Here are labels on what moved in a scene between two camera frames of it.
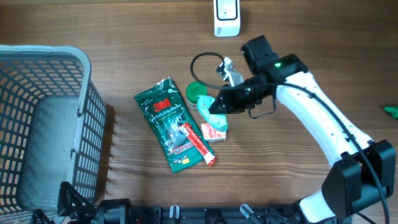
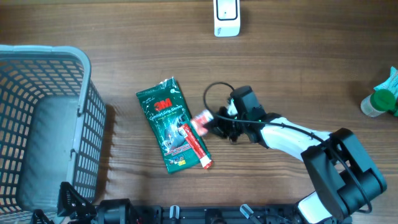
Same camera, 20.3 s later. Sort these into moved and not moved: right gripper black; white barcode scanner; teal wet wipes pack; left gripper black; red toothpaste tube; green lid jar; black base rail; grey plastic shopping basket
Moved: red toothpaste tube; teal wet wipes pack; green lid jar; right gripper black
Not moved: white barcode scanner; left gripper black; grey plastic shopping basket; black base rail
